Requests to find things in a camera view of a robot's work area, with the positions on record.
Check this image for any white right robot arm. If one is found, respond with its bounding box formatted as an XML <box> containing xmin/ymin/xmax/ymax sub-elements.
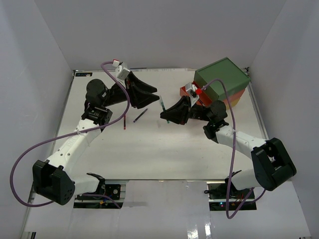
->
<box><xmin>160</xmin><ymin>96</ymin><xmax>297</xmax><ymax>199</ymax></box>

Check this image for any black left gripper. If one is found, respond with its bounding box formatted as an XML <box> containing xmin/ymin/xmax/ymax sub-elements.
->
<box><xmin>103</xmin><ymin>71</ymin><xmax>160</xmax><ymax>110</ymax></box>

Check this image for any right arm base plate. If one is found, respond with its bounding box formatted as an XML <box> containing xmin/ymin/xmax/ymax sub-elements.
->
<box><xmin>203</xmin><ymin>182</ymin><xmax>257</xmax><ymax>212</ymax></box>

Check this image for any green drawer cabinet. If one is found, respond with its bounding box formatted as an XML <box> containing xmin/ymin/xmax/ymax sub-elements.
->
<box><xmin>193</xmin><ymin>57</ymin><xmax>250</xmax><ymax>102</ymax></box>

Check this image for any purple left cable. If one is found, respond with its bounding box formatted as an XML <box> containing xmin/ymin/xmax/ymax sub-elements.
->
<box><xmin>10</xmin><ymin>61</ymin><xmax>132</xmax><ymax>209</ymax></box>

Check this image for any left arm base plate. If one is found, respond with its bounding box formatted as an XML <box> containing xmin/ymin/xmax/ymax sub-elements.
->
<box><xmin>73</xmin><ymin>184</ymin><xmax>126</xmax><ymax>209</ymax></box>

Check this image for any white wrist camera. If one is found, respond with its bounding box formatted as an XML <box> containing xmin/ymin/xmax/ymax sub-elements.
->
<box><xmin>112</xmin><ymin>59</ymin><xmax>131</xmax><ymax>81</ymax></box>
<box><xmin>185</xmin><ymin>83</ymin><xmax>202</xmax><ymax>106</ymax></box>

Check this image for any purple pen refill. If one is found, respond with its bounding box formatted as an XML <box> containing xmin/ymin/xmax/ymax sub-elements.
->
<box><xmin>133</xmin><ymin>109</ymin><xmax>148</xmax><ymax>123</ymax></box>

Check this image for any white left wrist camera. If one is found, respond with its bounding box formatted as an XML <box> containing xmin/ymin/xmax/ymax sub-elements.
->
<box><xmin>112</xmin><ymin>59</ymin><xmax>131</xmax><ymax>81</ymax></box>

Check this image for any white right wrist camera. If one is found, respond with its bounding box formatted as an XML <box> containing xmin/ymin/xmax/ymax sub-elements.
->
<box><xmin>185</xmin><ymin>83</ymin><xmax>202</xmax><ymax>106</ymax></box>

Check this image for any purple cable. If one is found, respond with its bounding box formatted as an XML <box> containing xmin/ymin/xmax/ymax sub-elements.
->
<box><xmin>199</xmin><ymin>79</ymin><xmax>266</xmax><ymax>220</ymax></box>
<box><xmin>10</xmin><ymin>61</ymin><xmax>132</xmax><ymax>209</ymax></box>

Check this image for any green pen refill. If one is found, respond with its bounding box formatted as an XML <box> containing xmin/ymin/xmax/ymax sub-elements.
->
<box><xmin>159</xmin><ymin>95</ymin><xmax>165</xmax><ymax>112</ymax></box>

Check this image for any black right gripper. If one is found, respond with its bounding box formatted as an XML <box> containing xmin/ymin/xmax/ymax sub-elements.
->
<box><xmin>160</xmin><ymin>96</ymin><xmax>213</xmax><ymax>125</ymax></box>

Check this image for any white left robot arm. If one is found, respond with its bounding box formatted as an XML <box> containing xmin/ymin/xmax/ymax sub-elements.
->
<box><xmin>32</xmin><ymin>72</ymin><xmax>159</xmax><ymax>205</ymax></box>

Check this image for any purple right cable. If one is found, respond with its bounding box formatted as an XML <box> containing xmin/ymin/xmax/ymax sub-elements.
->
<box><xmin>199</xmin><ymin>79</ymin><xmax>266</xmax><ymax>220</ymax></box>

